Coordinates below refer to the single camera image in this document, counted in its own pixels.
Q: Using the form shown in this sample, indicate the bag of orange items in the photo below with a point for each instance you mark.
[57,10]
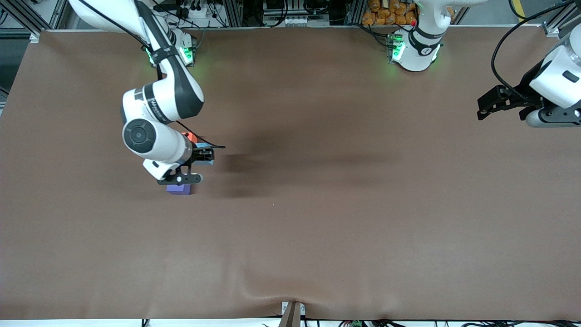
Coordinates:
[390,12]

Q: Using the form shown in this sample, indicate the brown table cover mat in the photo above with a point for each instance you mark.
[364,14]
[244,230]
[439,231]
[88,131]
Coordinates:
[345,227]

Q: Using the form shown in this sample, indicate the blue foam cube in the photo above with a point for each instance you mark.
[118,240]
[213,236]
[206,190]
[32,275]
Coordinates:
[208,162]

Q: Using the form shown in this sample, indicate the green plug connector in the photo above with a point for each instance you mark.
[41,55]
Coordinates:
[356,324]

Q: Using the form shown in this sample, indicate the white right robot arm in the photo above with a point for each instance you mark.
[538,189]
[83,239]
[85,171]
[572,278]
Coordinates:
[156,141]

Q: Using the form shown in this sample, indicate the orange foam cube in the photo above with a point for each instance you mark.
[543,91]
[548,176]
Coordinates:
[188,136]

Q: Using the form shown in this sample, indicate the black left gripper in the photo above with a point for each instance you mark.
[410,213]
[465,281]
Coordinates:
[525,89]

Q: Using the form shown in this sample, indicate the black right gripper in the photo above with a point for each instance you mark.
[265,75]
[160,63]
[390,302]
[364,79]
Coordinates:
[198,153]

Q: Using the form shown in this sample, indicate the white terminal block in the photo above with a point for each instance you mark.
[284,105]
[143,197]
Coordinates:
[298,21]

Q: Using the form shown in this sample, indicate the white power strip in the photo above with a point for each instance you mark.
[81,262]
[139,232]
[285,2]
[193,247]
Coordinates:
[196,11]

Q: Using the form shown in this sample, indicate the aluminium frame profile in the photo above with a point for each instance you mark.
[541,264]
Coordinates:
[27,16]
[560,20]

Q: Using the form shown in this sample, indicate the purple foam cube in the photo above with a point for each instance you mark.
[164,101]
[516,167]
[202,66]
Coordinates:
[178,189]

